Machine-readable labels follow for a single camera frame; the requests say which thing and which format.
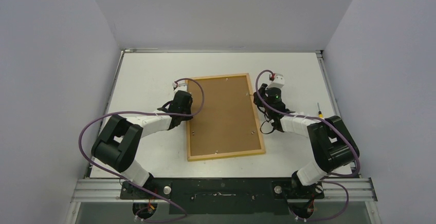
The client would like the yellow wooden photo frame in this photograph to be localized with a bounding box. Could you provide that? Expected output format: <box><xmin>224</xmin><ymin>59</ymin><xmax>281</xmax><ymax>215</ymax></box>
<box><xmin>186</xmin><ymin>73</ymin><xmax>266</xmax><ymax>161</ymax></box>

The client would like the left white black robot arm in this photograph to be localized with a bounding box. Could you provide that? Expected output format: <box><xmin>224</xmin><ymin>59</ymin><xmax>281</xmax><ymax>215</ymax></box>
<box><xmin>91</xmin><ymin>90</ymin><xmax>193</xmax><ymax>199</ymax></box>

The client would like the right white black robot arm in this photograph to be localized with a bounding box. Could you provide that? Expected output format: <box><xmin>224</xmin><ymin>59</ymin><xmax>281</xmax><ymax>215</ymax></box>
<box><xmin>253</xmin><ymin>84</ymin><xmax>360</xmax><ymax>198</ymax></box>

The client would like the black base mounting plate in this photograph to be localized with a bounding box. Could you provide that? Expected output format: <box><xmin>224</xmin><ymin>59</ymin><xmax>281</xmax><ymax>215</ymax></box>
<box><xmin>119</xmin><ymin>179</ymin><xmax>324</xmax><ymax>216</ymax></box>

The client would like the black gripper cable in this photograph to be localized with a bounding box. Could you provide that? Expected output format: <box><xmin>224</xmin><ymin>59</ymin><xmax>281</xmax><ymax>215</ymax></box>
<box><xmin>259</xmin><ymin>113</ymin><xmax>277</xmax><ymax>135</ymax></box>

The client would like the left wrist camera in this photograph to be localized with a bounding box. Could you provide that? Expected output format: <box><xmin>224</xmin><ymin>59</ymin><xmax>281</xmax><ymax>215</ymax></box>
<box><xmin>172</xmin><ymin>82</ymin><xmax>188</xmax><ymax>93</ymax></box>

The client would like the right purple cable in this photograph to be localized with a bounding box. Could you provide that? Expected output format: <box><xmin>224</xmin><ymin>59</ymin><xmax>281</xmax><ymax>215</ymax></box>
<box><xmin>255</xmin><ymin>69</ymin><xmax>361</xmax><ymax>222</ymax></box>

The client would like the purple cable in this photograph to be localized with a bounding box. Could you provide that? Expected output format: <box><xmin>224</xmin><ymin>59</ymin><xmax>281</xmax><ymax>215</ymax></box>
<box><xmin>255</xmin><ymin>69</ymin><xmax>361</xmax><ymax>222</ymax></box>
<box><xmin>78</xmin><ymin>78</ymin><xmax>205</xmax><ymax>224</ymax></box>

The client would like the yellow handled screwdriver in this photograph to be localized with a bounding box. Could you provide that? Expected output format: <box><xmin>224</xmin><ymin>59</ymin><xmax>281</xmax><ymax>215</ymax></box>
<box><xmin>317</xmin><ymin>103</ymin><xmax>324</xmax><ymax>118</ymax></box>

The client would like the aluminium rail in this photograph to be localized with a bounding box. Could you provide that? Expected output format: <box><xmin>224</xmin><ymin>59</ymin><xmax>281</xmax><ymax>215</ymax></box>
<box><xmin>69</xmin><ymin>177</ymin><xmax>378</xmax><ymax>203</ymax></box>

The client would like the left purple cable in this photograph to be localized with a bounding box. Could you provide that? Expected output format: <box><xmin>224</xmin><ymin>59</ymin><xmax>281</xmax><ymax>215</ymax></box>
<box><xmin>78</xmin><ymin>78</ymin><xmax>205</xmax><ymax>224</ymax></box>

